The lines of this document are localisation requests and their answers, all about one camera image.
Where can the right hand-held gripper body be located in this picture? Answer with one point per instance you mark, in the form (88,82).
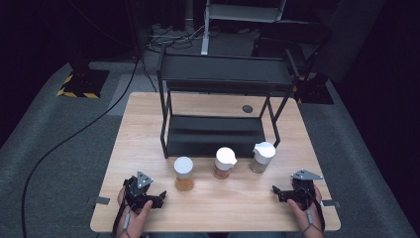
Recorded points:
(303,190)

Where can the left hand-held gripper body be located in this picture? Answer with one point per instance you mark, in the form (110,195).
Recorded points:
(133,190)

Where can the orange spice jar lid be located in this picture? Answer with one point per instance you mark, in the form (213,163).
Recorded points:
(184,172)

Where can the brown spice jar spouted lid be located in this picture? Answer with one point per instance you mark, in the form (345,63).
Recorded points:
(225,160)

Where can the black two-tier metal rack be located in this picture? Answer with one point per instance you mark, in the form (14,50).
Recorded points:
(224,71)

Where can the person's left hand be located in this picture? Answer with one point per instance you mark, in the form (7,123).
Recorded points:
(135,221)

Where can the person's right hand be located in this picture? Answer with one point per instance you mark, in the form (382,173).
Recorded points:
(313,224)

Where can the grey spice jar spouted lid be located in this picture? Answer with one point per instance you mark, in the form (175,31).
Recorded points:
(263,155)

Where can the dark round table grommet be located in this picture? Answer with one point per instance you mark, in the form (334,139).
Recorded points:
(247,108)

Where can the black stand base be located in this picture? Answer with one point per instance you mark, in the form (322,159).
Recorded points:
(313,91)

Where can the black base with hazard stripes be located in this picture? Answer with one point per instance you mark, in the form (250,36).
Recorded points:
(86,82)

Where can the white metal stand leg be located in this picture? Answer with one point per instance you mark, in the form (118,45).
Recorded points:
(205,29)

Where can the grey desk top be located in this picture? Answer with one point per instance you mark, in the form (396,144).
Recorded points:
(246,12)

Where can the grey table edge bracket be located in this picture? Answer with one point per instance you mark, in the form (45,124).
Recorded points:
(331,203)
(100,200)

